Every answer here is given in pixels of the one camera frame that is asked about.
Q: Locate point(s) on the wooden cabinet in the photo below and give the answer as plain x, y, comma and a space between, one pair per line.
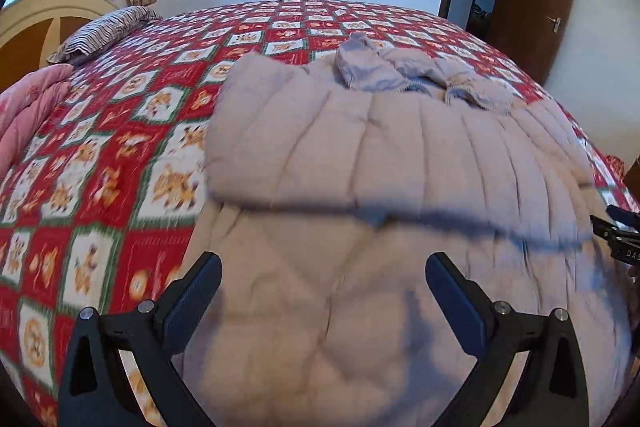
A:
634, 179

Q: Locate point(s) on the cream and wood headboard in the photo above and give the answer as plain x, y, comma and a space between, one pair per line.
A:
30, 22

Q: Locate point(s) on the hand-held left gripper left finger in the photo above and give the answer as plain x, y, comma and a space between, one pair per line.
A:
192, 302

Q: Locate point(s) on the pink folded quilt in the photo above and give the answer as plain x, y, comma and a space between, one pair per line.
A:
25, 107

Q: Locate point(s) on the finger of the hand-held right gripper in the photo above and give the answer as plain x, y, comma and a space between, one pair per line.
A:
622, 214
607, 228

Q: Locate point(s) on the bed with red patterned sheet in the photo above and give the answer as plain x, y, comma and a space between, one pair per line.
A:
125, 132

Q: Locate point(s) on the brown wooden door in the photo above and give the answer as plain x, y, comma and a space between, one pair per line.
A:
530, 17

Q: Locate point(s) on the striped pillow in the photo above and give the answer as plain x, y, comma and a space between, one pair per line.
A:
105, 32

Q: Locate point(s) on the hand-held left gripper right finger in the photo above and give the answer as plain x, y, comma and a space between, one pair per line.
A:
452, 302

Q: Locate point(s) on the lilac quilted jacket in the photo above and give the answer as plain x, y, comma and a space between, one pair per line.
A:
375, 147

